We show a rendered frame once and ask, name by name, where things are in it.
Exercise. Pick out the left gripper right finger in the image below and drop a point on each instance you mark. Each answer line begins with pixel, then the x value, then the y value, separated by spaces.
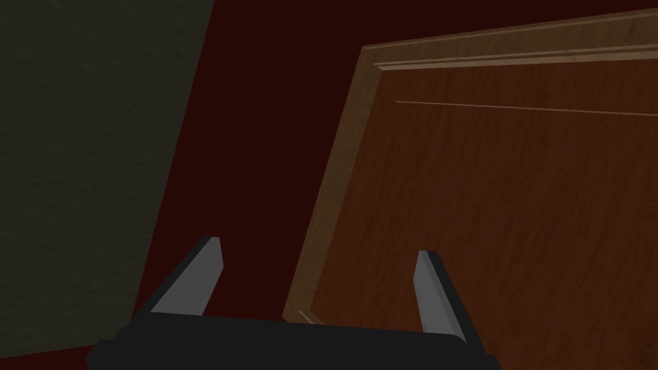
pixel 437 300

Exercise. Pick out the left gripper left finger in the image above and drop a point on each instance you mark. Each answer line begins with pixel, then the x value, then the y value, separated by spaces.
pixel 193 285

